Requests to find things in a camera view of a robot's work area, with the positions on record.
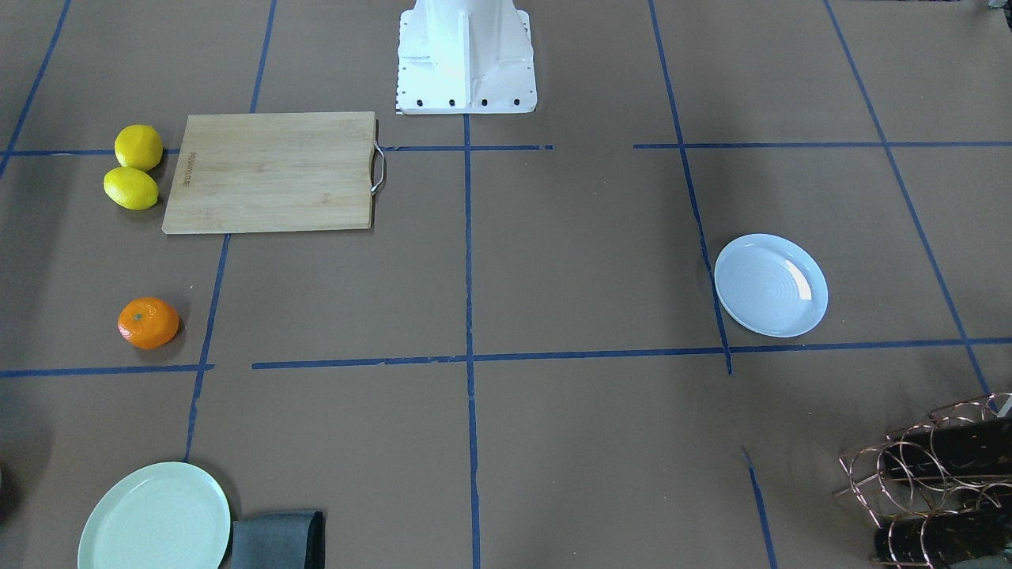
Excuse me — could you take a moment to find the light blue plate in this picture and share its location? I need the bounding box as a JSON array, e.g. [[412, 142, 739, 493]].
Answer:
[[713, 233, 830, 338]]

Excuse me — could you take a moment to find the light green plate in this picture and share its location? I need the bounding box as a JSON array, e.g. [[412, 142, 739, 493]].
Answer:
[[77, 462, 232, 568]]

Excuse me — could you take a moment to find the wooden cutting board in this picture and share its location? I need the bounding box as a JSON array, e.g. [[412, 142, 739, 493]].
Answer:
[[162, 111, 386, 235]]

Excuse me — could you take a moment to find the grey folded cloth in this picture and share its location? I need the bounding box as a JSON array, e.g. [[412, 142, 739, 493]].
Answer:
[[231, 511, 326, 568]]

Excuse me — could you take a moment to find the orange mandarin fruit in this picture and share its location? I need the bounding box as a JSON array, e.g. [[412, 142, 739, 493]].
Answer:
[[116, 296, 181, 350]]

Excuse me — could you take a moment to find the lower yellow lemon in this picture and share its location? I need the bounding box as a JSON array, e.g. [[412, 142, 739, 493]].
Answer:
[[104, 166, 160, 210]]

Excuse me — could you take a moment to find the yellow lemon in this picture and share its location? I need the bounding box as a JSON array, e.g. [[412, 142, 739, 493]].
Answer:
[[113, 125, 165, 171], [104, 166, 160, 210]]

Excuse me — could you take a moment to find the upper yellow lemon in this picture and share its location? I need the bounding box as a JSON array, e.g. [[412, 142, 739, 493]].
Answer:
[[113, 125, 165, 171]]

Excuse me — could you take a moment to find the upper black bottle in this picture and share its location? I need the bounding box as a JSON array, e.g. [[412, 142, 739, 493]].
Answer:
[[882, 416, 1011, 482]]

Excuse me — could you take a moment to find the black bottle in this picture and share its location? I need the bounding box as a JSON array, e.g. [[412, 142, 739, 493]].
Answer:
[[882, 416, 1011, 482], [874, 507, 1011, 568]]

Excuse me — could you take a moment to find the lower black bottle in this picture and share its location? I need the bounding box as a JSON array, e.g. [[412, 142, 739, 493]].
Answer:
[[874, 507, 1011, 568]]

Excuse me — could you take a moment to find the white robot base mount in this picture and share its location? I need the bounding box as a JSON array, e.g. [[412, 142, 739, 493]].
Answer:
[[395, 1, 538, 115]]

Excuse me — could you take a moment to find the copper wire rack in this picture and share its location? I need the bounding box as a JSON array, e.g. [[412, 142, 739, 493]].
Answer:
[[838, 393, 1011, 568]]

